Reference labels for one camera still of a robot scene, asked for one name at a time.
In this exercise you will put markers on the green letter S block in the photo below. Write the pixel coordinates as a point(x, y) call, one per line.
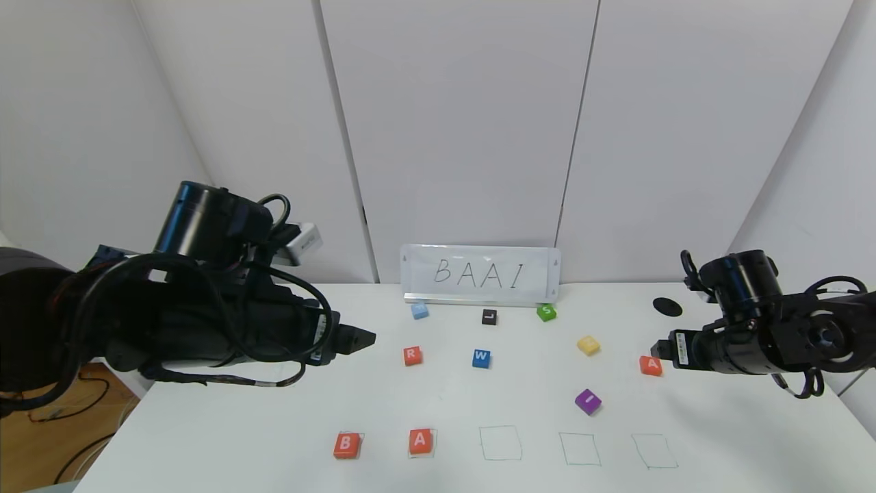
point(546, 312)

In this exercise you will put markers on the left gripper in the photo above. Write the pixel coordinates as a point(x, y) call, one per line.
point(324, 335)

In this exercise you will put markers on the white BAAI letter sign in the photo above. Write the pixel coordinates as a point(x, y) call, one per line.
point(479, 270)

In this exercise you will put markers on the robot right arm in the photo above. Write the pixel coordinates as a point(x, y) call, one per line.
point(807, 335)

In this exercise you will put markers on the blue letter W block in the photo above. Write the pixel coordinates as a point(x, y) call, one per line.
point(481, 358)

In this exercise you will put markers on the black letter L block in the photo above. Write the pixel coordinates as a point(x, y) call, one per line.
point(489, 316)

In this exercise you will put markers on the purple letter I block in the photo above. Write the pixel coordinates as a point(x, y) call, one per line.
point(588, 400)

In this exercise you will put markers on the aluminium sign holder rail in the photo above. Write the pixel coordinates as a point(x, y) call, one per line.
point(472, 300)

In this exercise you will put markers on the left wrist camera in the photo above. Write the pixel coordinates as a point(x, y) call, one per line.
point(302, 241)

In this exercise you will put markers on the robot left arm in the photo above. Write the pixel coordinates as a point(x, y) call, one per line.
point(137, 322)

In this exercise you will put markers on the orange letter A block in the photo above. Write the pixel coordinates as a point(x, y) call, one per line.
point(650, 366)
point(421, 441)

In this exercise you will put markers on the yellow letter block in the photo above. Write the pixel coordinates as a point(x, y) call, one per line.
point(588, 344)

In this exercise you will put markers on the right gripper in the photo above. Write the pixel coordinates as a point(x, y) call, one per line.
point(681, 349)

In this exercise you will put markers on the orange letter B block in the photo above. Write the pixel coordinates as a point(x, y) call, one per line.
point(346, 444)

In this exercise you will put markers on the orange letter R block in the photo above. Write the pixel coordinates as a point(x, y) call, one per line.
point(413, 355)

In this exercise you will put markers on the black round table grommet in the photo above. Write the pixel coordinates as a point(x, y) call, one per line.
point(667, 306)

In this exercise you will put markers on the light blue letter block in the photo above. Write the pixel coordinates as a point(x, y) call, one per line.
point(420, 310)

